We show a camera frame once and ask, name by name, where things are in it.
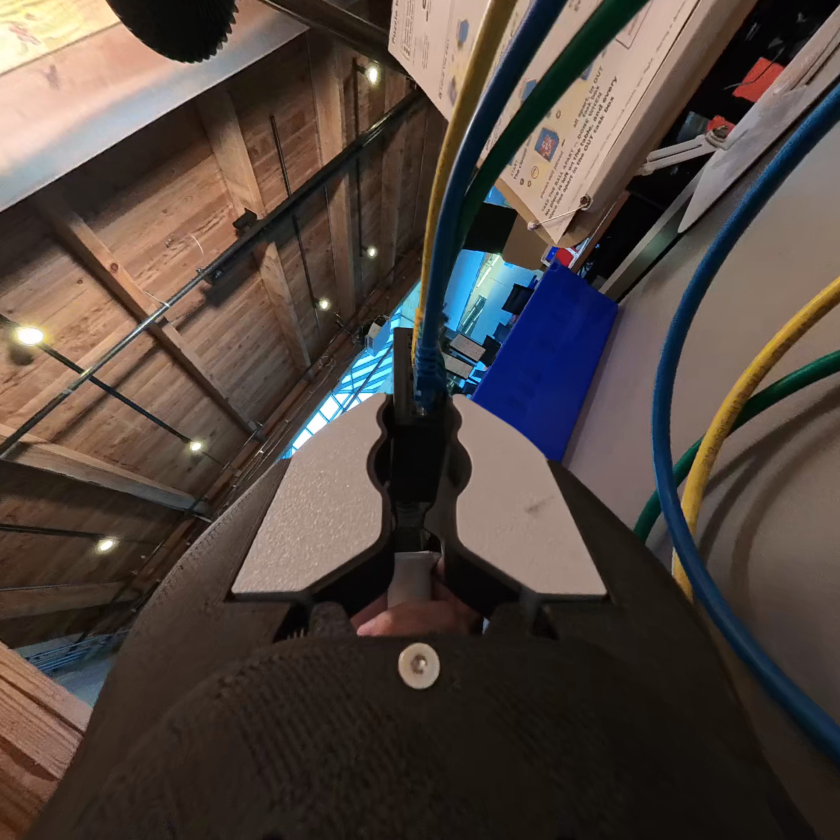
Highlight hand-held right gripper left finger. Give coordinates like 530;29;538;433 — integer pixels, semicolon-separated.
231;392;398;603

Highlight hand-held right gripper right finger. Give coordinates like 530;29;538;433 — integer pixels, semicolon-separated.
423;394;609;621

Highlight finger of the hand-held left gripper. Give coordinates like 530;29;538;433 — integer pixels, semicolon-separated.
387;551;442;605

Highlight black network switch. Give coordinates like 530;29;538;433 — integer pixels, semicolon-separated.
391;327;455;555

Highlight blue ethernet cable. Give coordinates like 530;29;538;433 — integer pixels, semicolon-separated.
412;0;840;765

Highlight green ethernet cable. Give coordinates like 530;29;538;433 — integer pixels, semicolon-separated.
453;0;840;542

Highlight person's left hand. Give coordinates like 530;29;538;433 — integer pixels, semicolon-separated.
351;577;483;639

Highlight blue plastic bin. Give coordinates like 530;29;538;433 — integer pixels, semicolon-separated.
471;262;619;463

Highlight ceiling spotlights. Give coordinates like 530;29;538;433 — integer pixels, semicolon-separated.
13;62;385;555

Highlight instruction sheet board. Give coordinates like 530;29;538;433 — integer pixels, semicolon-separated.
387;0;723;247

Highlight white board stand base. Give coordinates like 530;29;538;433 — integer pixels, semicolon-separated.
640;13;840;234

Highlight black ribbed disc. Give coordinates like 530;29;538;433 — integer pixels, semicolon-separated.
105;0;238;64

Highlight yellow ethernet cable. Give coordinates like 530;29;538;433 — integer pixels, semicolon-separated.
410;0;840;601

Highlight black ceiling rail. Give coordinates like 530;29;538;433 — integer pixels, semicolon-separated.
0;85;427;460

